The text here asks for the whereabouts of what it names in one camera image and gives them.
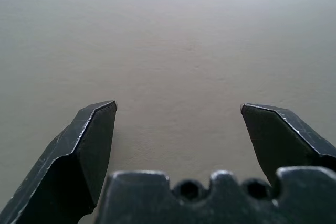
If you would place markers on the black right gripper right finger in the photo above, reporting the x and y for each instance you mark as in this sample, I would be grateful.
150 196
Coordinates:
283 137

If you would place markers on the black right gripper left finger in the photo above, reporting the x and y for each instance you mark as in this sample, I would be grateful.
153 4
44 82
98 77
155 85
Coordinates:
78 161

